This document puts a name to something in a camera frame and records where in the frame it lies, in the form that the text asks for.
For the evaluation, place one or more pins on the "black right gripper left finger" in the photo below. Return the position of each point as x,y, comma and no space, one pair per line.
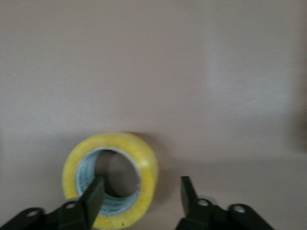
93,203

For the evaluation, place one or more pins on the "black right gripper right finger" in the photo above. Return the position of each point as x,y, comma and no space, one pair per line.
192,208

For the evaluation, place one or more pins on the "yellow tape roll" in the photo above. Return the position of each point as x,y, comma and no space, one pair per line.
144,153

